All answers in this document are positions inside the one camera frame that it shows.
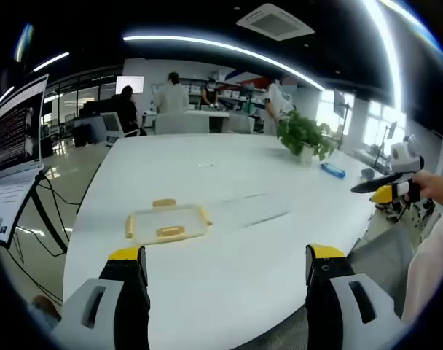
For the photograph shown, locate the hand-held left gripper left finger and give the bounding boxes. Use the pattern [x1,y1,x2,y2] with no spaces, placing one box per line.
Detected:
[50,244,152,350]

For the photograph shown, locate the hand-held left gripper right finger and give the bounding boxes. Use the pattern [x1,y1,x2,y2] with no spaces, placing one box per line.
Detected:
[304,243,408,350]

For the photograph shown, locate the clear container with plastic buckles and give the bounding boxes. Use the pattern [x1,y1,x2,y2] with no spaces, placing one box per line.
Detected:
[125,198,214,246]

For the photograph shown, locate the person's right hand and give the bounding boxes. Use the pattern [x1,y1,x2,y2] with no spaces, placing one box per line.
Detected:
[413,170,443,209]

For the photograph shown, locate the grey mesh chair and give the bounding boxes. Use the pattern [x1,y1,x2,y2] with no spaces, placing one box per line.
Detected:
[347,214,423,318]

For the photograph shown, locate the green potted plant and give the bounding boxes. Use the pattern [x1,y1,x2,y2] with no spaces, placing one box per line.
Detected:
[275,109,339,168]

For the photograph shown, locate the wide ceiling light strip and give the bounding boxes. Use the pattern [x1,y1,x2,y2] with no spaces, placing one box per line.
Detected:
[363,0,408,114]

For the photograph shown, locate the black laptop stand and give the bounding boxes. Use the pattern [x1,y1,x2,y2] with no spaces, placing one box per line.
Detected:
[6,166,69,256]

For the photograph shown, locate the white paper sheet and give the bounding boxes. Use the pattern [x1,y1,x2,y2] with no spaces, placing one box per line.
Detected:
[0,178,39,245]

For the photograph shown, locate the white office chair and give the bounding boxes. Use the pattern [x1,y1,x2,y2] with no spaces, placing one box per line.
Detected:
[99,111,142,139]

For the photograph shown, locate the white chair back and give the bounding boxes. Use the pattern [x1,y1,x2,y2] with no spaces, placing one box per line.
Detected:
[154,112,211,136]

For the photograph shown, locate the ceiling air vent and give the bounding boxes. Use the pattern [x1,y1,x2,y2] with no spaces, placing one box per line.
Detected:
[235,3,315,42]

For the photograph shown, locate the open laptop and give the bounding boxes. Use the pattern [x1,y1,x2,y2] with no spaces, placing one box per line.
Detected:
[0,74,50,179]

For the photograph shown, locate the long ceiling light strip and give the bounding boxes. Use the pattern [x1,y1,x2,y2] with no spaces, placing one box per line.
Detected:
[122,35,326,91]

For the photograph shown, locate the short ceiling light strip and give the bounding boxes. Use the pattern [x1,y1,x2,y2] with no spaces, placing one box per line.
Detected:
[32,52,70,72]

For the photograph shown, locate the wall screen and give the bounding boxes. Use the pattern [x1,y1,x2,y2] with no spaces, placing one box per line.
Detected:
[115,75,145,95]

